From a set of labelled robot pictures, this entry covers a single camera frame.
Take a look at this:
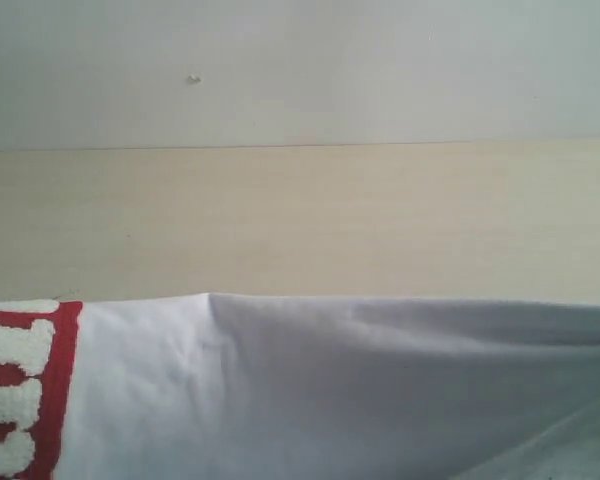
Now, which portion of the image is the white t-shirt with red lettering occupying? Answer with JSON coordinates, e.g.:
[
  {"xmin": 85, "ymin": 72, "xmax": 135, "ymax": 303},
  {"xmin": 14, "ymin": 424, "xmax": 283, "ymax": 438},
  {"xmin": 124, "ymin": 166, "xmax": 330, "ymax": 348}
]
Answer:
[{"xmin": 0, "ymin": 293, "xmax": 600, "ymax": 479}]

